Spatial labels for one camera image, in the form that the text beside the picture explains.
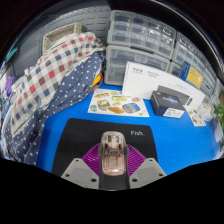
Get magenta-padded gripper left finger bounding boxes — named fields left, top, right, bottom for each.
left=60, top=142, right=103, bottom=191

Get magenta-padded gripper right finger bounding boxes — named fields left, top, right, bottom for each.
left=125, top=143, right=167, bottom=190

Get pink translucent computer mouse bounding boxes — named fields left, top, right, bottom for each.
left=99, top=130, right=129, bottom=177

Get black mouse pad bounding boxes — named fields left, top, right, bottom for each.
left=51, top=117, right=159, bottom=178

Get small dark box white label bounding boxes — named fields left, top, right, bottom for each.
left=149, top=89, right=186, bottom=119

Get colourful sticker sheet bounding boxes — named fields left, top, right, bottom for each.
left=87, top=88, right=150, bottom=118
left=186, top=109, right=208, bottom=128

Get navy polka dot cloth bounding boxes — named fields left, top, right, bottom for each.
left=1, top=49, right=106, bottom=167

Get clear plastic packet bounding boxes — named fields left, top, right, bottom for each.
left=199, top=103, right=214, bottom=121

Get potted green plant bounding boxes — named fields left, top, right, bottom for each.
left=213, top=103, right=224, bottom=134

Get long white keyboard box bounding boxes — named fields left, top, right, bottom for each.
left=121, top=60, right=206, bottom=113

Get yellow plastic object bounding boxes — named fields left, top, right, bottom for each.
left=90, top=73, right=104, bottom=88

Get red blue checked cloth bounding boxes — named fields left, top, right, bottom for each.
left=9, top=31, right=106, bottom=134

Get yellow and blue box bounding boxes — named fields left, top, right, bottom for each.
left=179, top=60, right=204, bottom=89

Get grey plastic drawer cabinet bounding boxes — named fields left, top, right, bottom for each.
left=103, top=44, right=171, bottom=87
left=173, top=31, right=218, bottom=84
left=107, top=9, right=177, bottom=60
left=167, top=61, right=214, bottom=98

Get purple cloth bag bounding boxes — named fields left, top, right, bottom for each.
left=3, top=75, right=15, bottom=98

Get teal box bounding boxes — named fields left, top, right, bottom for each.
left=5, top=48, right=19, bottom=63

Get white woven basket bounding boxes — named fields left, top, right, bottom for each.
left=42, top=22, right=83, bottom=54

